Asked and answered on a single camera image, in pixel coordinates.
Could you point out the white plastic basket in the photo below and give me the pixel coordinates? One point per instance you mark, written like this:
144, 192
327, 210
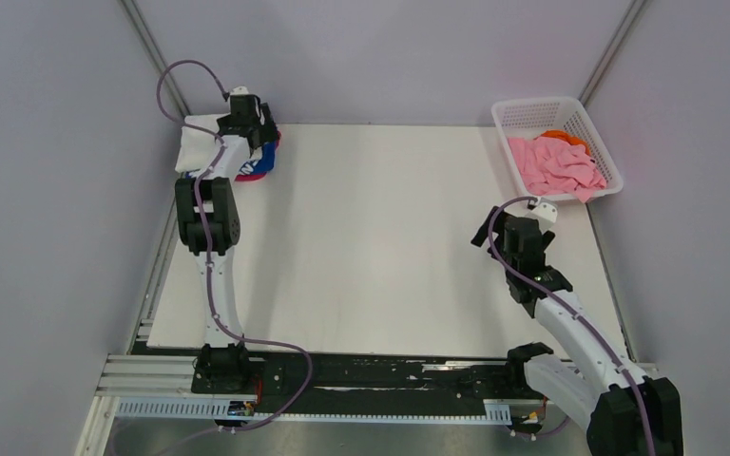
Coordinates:
529, 117

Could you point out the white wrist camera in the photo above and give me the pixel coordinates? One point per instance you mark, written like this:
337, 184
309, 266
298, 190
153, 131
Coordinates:
544, 211
240, 91

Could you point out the right corner aluminium post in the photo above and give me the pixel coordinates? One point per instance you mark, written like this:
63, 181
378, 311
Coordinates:
630, 18

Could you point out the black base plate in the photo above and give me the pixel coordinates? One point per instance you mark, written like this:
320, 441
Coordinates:
365, 384

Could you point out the orange t-shirt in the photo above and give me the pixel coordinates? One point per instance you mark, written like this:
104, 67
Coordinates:
567, 138

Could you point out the white printed t-shirt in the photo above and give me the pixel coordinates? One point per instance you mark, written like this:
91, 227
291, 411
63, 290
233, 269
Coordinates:
198, 148

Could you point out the left corner aluminium post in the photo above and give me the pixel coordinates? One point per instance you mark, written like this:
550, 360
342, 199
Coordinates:
152, 50

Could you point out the pink crumpled t-shirt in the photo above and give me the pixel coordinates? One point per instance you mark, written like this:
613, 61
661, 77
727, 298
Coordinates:
550, 166

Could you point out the corner aluminium post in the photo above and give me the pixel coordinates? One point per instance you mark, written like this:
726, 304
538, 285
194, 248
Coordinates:
630, 18
152, 50

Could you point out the white slotted cable duct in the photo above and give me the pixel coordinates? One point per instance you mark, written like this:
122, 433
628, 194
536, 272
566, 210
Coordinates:
489, 414

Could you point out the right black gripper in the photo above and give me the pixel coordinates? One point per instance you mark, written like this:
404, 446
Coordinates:
498, 225

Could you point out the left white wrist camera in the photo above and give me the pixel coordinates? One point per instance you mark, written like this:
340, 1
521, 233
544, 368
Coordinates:
240, 91

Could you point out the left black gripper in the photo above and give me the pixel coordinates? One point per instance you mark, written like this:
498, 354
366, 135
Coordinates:
265, 132

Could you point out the blue folded printed t-shirt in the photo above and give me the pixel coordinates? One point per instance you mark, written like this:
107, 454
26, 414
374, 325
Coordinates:
193, 158

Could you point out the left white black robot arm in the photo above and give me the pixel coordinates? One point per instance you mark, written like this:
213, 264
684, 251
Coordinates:
208, 222

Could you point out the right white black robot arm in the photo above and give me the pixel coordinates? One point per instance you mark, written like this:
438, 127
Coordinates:
622, 409

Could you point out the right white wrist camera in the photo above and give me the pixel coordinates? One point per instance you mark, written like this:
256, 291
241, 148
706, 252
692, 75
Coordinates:
544, 211

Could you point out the aluminium frame rail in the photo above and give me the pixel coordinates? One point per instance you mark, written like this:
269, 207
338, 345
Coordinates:
163, 375

